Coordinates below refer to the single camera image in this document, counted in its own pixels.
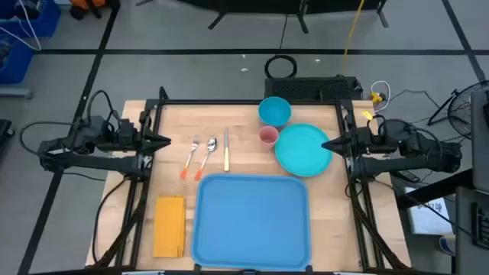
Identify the thin black hanging cable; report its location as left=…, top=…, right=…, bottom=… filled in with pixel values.
left=279, top=13, right=290, bottom=50

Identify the spoon with orange handle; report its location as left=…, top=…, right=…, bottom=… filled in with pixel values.
left=193, top=136, right=219, bottom=182

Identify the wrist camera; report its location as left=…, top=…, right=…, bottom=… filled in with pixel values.
left=376, top=118, right=406, bottom=154
left=112, top=118, right=139, bottom=152

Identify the yellow cloth napkin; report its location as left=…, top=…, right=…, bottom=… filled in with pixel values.
left=152, top=195, right=187, bottom=259

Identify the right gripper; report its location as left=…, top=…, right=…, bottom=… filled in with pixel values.
left=321, top=128, right=372, bottom=157

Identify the black partition panel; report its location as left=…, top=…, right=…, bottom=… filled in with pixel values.
left=135, top=0, right=390, bottom=34

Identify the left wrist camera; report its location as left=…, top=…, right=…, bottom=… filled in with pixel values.
left=112, top=118, right=139, bottom=152

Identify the black desk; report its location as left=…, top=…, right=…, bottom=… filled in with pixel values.
left=395, top=167, right=489, bottom=275

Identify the orange and black bag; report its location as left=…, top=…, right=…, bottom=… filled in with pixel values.
left=69, top=0, right=121, bottom=21

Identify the grey metal base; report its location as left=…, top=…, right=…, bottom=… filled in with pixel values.
left=0, top=86, right=34, bottom=100

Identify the fork with orange handle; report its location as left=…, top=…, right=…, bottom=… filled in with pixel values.
left=179, top=135, right=202, bottom=180

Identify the large blue bin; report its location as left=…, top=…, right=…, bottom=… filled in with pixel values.
left=0, top=0, right=62, bottom=38

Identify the black perforated metal box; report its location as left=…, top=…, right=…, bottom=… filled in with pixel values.
left=264, top=76, right=363, bottom=102

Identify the pink ribbed cup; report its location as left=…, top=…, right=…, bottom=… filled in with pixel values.
left=258, top=125, right=280, bottom=150

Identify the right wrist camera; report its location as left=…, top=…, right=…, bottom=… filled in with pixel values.
left=376, top=118, right=406, bottom=154

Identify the small blue bin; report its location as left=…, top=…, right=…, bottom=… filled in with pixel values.
left=0, top=36, right=34, bottom=85

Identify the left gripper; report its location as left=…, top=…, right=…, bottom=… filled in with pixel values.
left=135, top=128, right=172, bottom=156

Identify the blue bowl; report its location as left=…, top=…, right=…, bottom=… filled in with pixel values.
left=257, top=95, right=293, bottom=128

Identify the black remote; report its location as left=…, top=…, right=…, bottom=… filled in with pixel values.
left=392, top=170, right=421, bottom=183

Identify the white cable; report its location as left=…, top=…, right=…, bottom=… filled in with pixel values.
left=369, top=79, right=392, bottom=112

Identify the teal plate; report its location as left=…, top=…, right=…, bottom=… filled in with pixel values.
left=274, top=122, right=333, bottom=178

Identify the blue plastic tray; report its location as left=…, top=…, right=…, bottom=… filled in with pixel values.
left=190, top=173, right=311, bottom=271

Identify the grey cabinet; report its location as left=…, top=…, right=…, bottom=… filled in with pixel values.
left=469, top=89, right=489, bottom=194

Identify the black floor fan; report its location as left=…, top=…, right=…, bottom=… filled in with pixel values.
left=426, top=79, right=489, bottom=141

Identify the black coiled cable ring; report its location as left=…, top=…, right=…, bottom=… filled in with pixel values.
left=264, top=54, right=298, bottom=79

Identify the yellow hanging cable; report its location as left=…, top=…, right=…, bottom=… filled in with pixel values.
left=341, top=0, right=366, bottom=77

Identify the black table frame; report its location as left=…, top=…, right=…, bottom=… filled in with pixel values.
left=91, top=86, right=412, bottom=270

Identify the knife with cream handle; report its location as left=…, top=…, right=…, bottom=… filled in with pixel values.
left=223, top=128, right=231, bottom=173

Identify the blue and white round object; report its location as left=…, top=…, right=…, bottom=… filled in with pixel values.
left=439, top=233, right=458, bottom=257

